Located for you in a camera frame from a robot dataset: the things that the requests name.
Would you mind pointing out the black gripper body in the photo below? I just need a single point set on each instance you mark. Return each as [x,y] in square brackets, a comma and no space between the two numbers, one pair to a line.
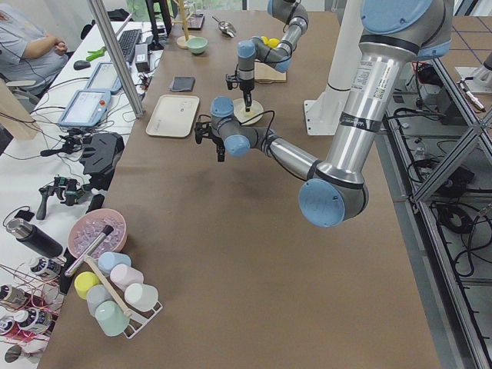
[218,144]
[246,93]

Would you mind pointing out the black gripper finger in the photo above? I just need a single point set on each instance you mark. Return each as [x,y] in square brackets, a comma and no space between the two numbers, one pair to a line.
[220,153]
[247,97]

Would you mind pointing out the cream round plate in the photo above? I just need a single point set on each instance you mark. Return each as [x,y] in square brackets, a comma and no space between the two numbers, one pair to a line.
[239,111]

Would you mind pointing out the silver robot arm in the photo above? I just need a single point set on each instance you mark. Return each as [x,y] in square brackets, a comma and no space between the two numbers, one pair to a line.
[276,55]
[394,33]

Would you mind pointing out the cream rabbit tray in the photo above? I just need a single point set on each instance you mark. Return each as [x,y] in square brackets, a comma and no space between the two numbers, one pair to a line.
[173,116]

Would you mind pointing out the wooden cutting board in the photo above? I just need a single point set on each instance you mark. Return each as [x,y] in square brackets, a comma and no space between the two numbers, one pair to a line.
[266,74]

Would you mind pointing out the whole lemon near lime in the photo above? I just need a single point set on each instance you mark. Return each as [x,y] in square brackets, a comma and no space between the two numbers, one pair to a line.
[273,42]

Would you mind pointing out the grey folded cloth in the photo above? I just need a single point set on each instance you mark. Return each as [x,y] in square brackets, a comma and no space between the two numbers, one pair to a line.
[182,84]

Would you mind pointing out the stainless steel scoop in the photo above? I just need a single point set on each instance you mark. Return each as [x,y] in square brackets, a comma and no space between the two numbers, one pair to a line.
[225,27]

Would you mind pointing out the mint green bowl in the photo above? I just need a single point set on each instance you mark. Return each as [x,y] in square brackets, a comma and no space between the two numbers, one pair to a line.
[197,45]

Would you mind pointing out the wooden cup tree stand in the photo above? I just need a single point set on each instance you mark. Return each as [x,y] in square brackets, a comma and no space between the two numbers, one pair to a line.
[183,13]

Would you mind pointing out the black plastic case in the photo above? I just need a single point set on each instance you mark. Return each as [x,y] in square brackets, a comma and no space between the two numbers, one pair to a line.
[100,155]

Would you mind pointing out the far teach pendant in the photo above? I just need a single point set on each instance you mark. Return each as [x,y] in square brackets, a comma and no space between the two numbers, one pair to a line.
[104,77]

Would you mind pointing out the teach pendant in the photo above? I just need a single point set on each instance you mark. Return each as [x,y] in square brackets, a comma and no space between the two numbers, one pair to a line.
[86,108]
[104,77]

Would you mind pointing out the near teach pendant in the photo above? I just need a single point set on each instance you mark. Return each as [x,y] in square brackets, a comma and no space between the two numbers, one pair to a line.
[86,108]

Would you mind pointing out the black keyboard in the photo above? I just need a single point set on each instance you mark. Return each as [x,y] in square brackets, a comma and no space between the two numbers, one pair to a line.
[127,42]

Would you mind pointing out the metal black-tipped muddler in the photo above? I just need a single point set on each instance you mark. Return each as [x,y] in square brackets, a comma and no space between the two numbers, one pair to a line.
[106,231]

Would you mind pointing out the black computer mouse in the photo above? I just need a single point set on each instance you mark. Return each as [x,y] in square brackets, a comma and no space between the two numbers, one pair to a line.
[81,64]

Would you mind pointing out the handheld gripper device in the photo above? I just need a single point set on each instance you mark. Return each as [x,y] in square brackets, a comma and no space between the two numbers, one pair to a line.
[67,191]

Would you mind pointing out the pink bowl with ice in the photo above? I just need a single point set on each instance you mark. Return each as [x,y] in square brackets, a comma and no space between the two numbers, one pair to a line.
[87,228]

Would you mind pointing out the blue pastel cup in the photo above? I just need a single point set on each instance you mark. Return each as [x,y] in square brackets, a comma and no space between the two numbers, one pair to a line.
[108,260]

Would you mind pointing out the pink pastel cup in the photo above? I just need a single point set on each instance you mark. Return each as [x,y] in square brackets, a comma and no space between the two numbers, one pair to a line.
[123,276]

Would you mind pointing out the white pastel cup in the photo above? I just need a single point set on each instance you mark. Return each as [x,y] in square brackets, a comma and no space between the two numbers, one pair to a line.
[143,297]

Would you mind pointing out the wooden pestle stick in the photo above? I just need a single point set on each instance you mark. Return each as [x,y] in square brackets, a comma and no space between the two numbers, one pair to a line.
[119,301]

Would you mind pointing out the white cup rack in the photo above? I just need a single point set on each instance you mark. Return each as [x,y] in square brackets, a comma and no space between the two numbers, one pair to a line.
[139,319]

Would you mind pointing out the yellow pastel cup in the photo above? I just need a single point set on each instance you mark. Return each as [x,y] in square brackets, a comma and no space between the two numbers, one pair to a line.
[84,282]

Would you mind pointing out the grey pastel cup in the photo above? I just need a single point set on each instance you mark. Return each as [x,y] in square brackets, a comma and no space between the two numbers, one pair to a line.
[97,295]

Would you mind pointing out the seated person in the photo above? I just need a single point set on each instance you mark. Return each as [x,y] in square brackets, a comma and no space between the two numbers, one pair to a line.
[28,52]

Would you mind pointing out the mint pastel cup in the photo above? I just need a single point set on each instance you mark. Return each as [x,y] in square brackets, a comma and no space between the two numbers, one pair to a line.
[111,318]

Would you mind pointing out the black thermos bottle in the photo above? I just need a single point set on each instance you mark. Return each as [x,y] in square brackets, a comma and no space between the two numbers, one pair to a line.
[34,238]

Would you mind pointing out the white camera mast base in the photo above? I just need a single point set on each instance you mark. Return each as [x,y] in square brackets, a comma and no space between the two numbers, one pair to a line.
[322,115]

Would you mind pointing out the aluminium frame post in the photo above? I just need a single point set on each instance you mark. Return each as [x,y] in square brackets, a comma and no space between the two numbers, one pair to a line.
[109,38]

